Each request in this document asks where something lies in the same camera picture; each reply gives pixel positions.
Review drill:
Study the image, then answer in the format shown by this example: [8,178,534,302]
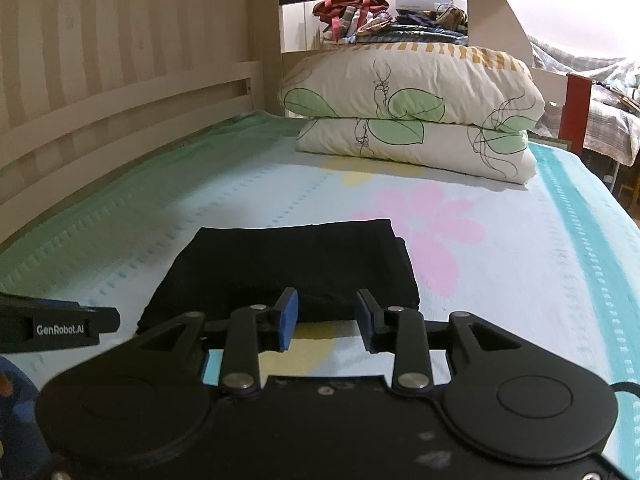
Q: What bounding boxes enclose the black pants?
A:
[135,217,421,335]

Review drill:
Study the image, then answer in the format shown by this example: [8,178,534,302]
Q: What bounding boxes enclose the person's left forearm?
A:
[0,354,53,480]

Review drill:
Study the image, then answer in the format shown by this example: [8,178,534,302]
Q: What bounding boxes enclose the cream wooden bed frame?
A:
[0,0,568,248]

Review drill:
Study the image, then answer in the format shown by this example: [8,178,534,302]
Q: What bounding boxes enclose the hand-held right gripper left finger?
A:
[131,286,301,392]

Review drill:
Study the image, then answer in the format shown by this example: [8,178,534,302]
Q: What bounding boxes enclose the pile of clothes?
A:
[311,0,469,51]

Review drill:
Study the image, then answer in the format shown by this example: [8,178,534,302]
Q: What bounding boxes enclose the red wooden bed post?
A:
[564,72,594,157]

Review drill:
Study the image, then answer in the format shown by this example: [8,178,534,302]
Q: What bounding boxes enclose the leaf print pillow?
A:
[278,44,547,134]
[294,116,539,185]

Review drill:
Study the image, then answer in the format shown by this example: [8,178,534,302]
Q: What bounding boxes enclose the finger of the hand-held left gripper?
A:
[98,306,122,337]

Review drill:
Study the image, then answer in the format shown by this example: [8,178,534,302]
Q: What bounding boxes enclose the floral bed sheet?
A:
[0,110,640,396]

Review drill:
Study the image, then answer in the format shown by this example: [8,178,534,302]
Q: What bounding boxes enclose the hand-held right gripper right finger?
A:
[353,288,523,392]

